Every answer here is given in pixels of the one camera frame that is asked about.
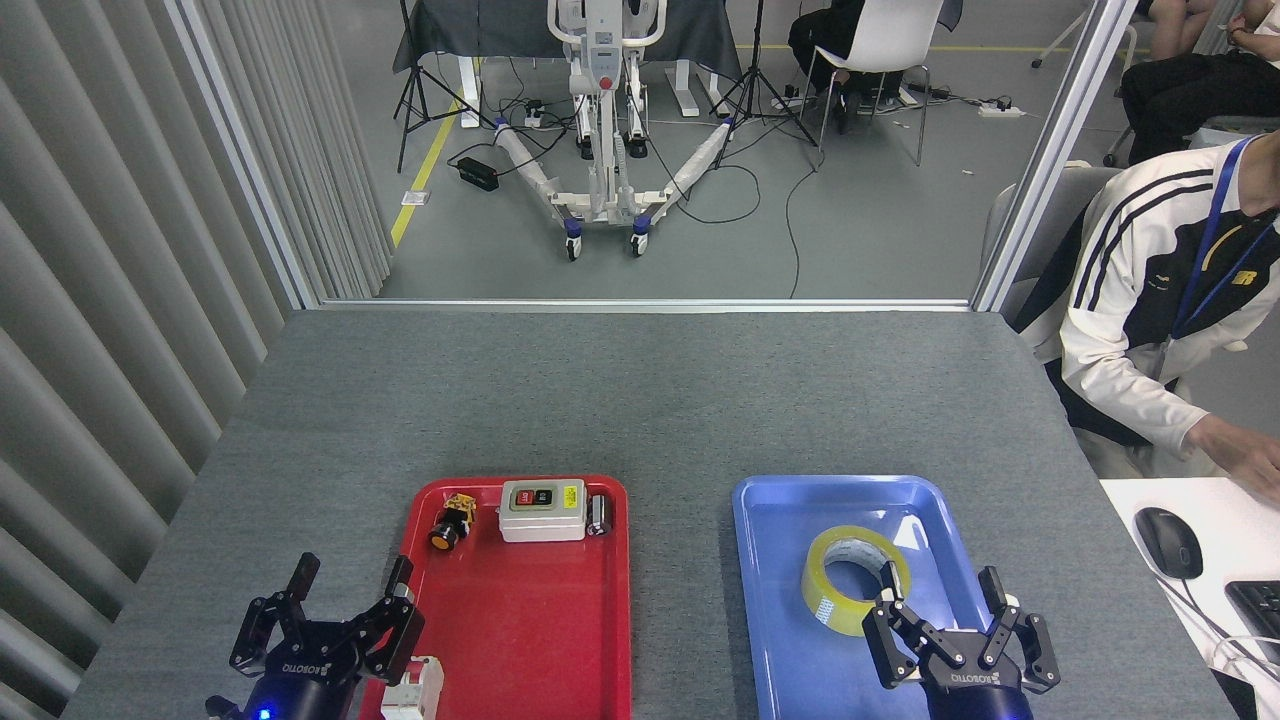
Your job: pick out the white floor plate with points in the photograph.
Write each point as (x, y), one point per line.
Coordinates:
(415, 198)

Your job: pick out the person's hand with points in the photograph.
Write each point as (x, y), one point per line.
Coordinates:
(1240, 455)

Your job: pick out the black power adapter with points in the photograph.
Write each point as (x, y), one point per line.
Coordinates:
(478, 174)

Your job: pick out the silver frame rail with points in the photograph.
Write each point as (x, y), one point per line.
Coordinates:
(640, 304)

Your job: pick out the grey ribbed partition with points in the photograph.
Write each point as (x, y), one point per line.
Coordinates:
(100, 300)

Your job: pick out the black computer mouse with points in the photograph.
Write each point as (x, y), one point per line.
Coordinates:
(1168, 540)

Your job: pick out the white desk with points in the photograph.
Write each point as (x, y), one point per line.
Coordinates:
(1240, 540)

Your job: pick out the person in white black jacket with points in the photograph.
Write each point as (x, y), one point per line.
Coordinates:
(1130, 260)

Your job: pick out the white red terminal block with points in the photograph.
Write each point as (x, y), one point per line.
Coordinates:
(415, 695)

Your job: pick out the white chair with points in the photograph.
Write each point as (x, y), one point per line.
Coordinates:
(885, 35)

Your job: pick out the small black silver cylinder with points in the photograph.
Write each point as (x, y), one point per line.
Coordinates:
(599, 515)

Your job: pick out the person seated on white chair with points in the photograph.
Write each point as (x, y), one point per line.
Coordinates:
(820, 40)

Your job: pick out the red plastic tray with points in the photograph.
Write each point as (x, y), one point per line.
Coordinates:
(520, 620)

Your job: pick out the white power strip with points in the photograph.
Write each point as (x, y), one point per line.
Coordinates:
(1002, 110)

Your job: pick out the black tripod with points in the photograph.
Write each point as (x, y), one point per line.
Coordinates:
(412, 90)
(757, 80)

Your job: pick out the person's forearm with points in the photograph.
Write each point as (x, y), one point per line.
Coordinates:
(1130, 400)

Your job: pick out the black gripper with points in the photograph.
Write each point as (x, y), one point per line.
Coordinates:
(305, 680)
(975, 690)

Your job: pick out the orange push button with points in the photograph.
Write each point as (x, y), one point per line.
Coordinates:
(445, 533)

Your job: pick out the blue plastic tray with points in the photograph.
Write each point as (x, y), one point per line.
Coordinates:
(780, 660)

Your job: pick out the black keyboard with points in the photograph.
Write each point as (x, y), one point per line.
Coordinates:
(1260, 610)

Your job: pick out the person in black trousers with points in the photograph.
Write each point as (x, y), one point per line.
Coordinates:
(1190, 90)

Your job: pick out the white switch box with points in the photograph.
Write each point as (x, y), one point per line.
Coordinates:
(540, 520)

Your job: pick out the white wheeled stand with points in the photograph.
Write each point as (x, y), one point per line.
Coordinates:
(605, 150)

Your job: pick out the yellow tape roll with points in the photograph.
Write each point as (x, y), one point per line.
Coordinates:
(820, 592)

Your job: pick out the grey chair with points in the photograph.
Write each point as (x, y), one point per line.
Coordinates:
(1040, 200)

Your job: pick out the silver frame post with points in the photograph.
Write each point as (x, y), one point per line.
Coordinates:
(240, 150)
(1055, 150)

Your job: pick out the table with black cloth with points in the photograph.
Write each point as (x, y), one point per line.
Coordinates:
(480, 25)

